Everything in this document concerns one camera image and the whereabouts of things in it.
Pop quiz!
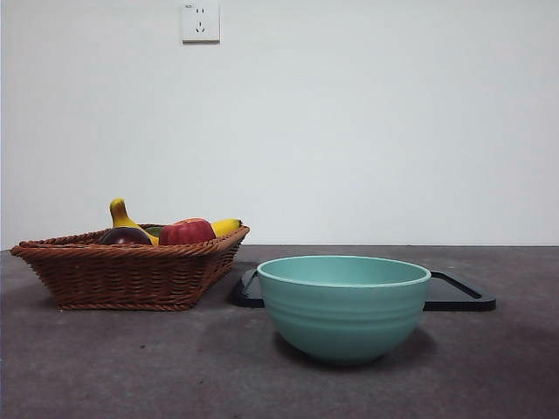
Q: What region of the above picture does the dark purple plum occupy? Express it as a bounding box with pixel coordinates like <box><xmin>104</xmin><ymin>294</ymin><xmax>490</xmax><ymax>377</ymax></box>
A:
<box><xmin>98</xmin><ymin>226</ymin><xmax>153</xmax><ymax>245</ymax></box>

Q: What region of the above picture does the red apple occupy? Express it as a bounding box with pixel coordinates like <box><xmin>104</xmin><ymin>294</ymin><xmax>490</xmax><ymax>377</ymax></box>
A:
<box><xmin>157</xmin><ymin>217</ymin><xmax>217</xmax><ymax>245</ymax></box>

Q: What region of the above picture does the teal ceramic bowl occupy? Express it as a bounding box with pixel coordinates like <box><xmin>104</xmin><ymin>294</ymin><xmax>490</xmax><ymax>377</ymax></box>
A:
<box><xmin>256</xmin><ymin>256</ymin><xmax>432</xmax><ymax>366</ymax></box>

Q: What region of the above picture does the dark teal tray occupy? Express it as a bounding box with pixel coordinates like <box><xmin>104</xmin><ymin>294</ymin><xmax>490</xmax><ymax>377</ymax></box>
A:
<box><xmin>229</xmin><ymin>266</ymin><xmax>497</xmax><ymax>312</ymax></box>

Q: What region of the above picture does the yellow banana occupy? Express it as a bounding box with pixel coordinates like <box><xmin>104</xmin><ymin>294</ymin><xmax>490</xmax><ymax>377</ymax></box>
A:
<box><xmin>108</xmin><ymin>197</ymin><xmax>244</xmax><ymax>246</ymax></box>

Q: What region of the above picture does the brown wicker basket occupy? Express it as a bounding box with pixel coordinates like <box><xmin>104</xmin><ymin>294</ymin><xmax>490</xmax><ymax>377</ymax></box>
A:
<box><xmin>9</xmin><ymin>224</ymin><xmax>251</xmax><ymax>312</ymax></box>

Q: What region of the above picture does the white wall socket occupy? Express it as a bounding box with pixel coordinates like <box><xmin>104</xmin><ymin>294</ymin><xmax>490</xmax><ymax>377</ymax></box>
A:
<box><xmin>182</xmin><ymin>2</ymin><xmax>221</xmax><ymax>44</ymax></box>

